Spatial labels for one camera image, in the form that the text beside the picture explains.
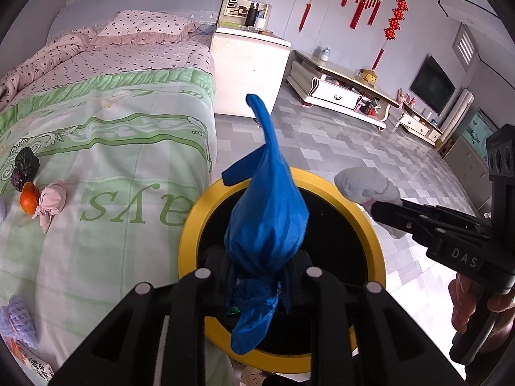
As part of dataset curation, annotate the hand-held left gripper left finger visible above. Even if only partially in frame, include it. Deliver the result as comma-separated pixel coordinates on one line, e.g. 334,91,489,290
48,257,238,386

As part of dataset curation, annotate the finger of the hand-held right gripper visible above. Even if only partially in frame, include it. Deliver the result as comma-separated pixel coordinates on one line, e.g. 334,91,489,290
370,201,439,250
402,200,489,231

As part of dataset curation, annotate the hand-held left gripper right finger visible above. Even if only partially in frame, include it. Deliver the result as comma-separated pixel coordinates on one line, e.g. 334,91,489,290
277,255,467,386

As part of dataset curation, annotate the yellow round waste bin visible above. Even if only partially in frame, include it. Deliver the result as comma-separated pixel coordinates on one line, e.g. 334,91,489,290
178,168,386,374

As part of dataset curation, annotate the blue plastic bag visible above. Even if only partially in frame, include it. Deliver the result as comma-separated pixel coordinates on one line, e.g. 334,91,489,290
222,94,310,356

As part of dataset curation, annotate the pink plastic bag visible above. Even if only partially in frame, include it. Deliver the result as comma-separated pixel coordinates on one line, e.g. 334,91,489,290
31,181,68,234

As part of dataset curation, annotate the pink and white wrapper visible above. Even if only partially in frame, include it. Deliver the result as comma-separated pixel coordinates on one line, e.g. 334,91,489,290
6,338,55,382

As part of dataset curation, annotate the purple foam fruit net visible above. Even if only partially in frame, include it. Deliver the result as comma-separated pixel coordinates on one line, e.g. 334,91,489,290
0,294,39,348

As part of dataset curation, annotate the orange tangerine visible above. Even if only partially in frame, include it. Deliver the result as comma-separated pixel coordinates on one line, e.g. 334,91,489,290
20,182,41,215

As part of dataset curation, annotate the black and purple plastic bag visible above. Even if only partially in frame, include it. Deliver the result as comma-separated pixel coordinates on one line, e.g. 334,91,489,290
15,147,40,191

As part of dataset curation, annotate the person's right hand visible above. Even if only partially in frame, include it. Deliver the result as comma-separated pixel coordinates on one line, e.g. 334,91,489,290
448,275,515,354

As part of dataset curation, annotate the grey cabinet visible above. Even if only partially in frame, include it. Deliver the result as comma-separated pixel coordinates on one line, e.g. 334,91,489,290
443,137,489,212

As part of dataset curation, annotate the green printed bedspread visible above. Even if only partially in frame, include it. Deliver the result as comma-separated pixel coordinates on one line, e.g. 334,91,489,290
0,66,238,386

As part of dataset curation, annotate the green framed panel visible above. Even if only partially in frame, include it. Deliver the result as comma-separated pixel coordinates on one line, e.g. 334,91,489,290
463,108,500,157

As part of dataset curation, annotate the small white drawer cabinet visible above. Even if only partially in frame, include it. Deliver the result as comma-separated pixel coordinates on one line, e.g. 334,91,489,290
394,110,443,145

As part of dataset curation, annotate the white standing air conditioner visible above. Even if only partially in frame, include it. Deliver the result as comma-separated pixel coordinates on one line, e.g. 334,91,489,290
436,88,475,129

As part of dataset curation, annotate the red toy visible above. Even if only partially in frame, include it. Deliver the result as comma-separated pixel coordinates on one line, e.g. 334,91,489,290
354,96,383,116

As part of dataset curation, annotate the pink figurine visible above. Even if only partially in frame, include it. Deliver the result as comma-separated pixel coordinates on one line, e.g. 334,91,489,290
396,88,419,107

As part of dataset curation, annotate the long white media cabinet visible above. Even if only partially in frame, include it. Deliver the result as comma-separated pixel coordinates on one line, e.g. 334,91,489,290
286,50,401,129

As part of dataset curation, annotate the louvred window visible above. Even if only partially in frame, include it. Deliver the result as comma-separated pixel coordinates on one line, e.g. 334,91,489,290
454,24,483,67

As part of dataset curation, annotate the white nightstand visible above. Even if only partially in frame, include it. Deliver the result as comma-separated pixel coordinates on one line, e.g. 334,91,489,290
211,26,291,119

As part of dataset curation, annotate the pink dotted bedsheet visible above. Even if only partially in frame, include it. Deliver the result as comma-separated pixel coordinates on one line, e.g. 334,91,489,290
0,34,214,109

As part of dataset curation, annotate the pink dotted pillow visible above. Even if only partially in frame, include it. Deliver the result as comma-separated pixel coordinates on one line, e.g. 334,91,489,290
90,9,198,47

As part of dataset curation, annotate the pink dotted quilt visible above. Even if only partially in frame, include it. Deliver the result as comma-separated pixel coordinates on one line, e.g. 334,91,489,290
0,26,99,101

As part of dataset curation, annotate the grey-blue bed headboard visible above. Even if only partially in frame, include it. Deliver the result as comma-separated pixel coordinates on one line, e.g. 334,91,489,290
46,0,225,45

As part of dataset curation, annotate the wall television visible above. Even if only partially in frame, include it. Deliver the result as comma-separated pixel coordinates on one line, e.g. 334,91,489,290
409,55,456,116

